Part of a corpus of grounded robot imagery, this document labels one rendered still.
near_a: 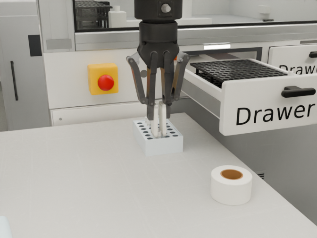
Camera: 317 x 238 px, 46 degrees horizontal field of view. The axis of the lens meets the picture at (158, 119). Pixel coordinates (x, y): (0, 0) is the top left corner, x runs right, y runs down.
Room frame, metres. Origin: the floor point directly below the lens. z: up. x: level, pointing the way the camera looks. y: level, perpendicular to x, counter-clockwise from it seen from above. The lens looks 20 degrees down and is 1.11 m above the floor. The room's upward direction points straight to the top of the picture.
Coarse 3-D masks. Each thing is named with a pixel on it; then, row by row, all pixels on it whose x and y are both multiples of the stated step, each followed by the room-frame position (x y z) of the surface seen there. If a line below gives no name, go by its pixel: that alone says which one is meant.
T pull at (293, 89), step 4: (284, 88) 0.73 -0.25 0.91; (288, 88) 0.72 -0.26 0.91; (292, 88) 0.72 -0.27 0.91; (296, 88) 0.72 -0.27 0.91; (300, 88) 0.72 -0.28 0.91; (304, 88) 0.72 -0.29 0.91; (308, 88) 0.72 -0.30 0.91; (312, 88) 0.72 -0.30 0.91; (284, 92) 0.70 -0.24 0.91; (288, 92) 0.70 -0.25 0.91; (292, 92) 0.70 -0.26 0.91; (296, 92) 0.70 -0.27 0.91; (300, 92) 0.71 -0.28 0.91; (304, 92) 0.71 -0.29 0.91; (308, 92) 0.71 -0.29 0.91; (312, 92) 0.71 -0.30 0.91; (284, 96) 0.70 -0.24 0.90; (288, 96) 0.70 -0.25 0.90; (292, 96) 0.70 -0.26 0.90; (296, 96) 0.70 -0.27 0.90
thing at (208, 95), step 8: (264, 64) 1.03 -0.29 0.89; (184, 72) 0.95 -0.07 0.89; (192, 72) 1.06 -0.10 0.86; (200, 72) 1.06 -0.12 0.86; (184, 80) 0.94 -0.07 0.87; (192, 80) 0.90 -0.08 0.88; (200, 80) 0.85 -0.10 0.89; (184, 88) 0.94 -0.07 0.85; (192, 88) 0.89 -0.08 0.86; (200, 88) 0.85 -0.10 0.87; (208, 88) 0.81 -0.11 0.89; (216, 88) 0.78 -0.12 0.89; (192, 96) 0.89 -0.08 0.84; (200, 96) 0.84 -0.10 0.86; (208, 96) 0.81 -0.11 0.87; (216, 96) 0.77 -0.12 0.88; (200, 104) 0.85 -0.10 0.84; (208, 104) 0.80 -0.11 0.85; (216, 104) 0.77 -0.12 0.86; (216, 112) 0.76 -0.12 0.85
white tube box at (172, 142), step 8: (136, 120) 0.84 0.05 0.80; (144, 120) 0.85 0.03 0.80; (168, 120) 0.84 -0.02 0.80; (136, 128) 0.80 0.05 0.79; (144, 128) 0.80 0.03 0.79; (168, 128) 0.80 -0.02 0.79; (136, 136) 0.80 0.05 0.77; (144, 136) 0.75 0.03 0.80; (152, 136) 0.75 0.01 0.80; (168, 136) 0.76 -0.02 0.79; (176, 136) 0.74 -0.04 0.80; (144, 144) 0.73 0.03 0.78; (152, 144) 0.73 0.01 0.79; (160, 144) 0.73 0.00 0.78; (168, 144) 0.74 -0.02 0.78; (176, 144) 0.74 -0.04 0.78; (144, 152) 0.73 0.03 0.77; (152, 152) 0.73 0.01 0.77; (160, 152) 0.73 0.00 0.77; (168, 152) 0.74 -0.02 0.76; (176, 152) 0.74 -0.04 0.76
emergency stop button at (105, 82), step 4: (100, 76) 0.90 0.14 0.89; (104, 76) 0.89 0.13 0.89; (108, 76) 0.90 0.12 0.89; (100, 80) 0.89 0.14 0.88; (104, 80) 0.89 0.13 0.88; (108, 80) 0.89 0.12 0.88; (112, 80) 0.90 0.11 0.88; (100, 84) 0.89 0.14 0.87; (104, 84) 0.89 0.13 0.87; (108, 84) 0.89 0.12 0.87; (112, 84) 0.90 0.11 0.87; (100, 88) 0.89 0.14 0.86; (104, 88) 0.89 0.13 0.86; (108, 88) 0.89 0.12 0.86
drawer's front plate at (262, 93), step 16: (240, 80) 0.72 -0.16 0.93; (256, 80) 0.72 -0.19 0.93; (272, 80) 0.73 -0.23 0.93; (288, 80) 0.74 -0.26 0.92; (304, 80) 0.75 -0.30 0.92; (224, 96) 0.70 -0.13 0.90; (240, 96) 0.71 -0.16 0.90; (256, 96) 0.72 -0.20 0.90; (272, 96) 0.73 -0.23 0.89; (304, 96) 0.75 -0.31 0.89; (224, 112) 0.70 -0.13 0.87; (240, 112) 0.71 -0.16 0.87; (304, 112) 0.75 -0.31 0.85; (224, 128) 0.70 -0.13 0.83; (240, 128) 0.71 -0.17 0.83; (256, 128) 0.72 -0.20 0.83; (272, 128) 0.73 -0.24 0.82
